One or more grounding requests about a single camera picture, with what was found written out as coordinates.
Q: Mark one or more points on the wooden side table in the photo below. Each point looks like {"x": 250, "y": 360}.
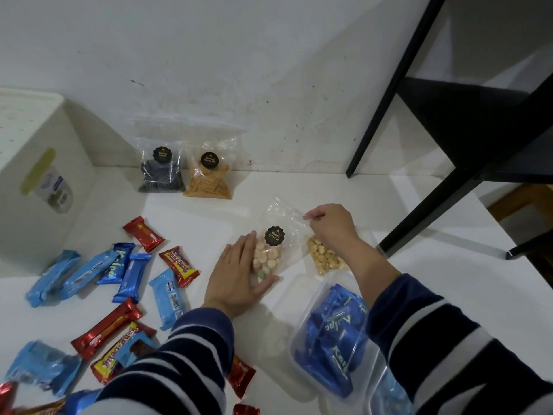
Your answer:
{"x": 527, "y": 203}

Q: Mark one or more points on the clear bag of orange crackers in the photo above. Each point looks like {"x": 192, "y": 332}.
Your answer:
{"x": 207, "y": 185}

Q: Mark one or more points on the clear bag of pastel puffs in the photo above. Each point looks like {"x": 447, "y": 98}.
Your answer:
{"x": 268, "y": 254}

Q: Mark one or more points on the white perforated storage basket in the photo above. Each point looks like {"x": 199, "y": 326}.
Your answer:
{"x": 26, "y": 133}

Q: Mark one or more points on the pile of snack bars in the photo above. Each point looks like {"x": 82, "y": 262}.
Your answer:
{"x": 142, "y": 233}

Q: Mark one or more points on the stack of dark blue packets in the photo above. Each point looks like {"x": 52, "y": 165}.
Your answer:
{"x": 332, "y": 337}

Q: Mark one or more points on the black metal shelf rack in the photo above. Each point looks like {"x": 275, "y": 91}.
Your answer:
{"x": 466, "y": 120}

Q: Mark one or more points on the person's right hand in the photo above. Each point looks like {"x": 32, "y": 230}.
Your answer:
{"x": 335, "y": 229}

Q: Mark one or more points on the clear bag of dark cookies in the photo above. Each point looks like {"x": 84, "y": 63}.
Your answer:
{"x": 162, "y": 179}

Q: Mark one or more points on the person's left forearm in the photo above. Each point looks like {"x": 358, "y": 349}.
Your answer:
{"x": 173, "y": 367}

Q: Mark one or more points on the person's right forearm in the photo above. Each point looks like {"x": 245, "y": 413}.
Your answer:
{"x": 453, "y": 341}

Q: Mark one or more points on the person's left hand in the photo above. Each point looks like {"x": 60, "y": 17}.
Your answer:
{"x": 231, "y": 280}

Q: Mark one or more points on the clear bag of yellow nuts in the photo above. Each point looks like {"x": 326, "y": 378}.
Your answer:
{"x": 324, "y": 257}

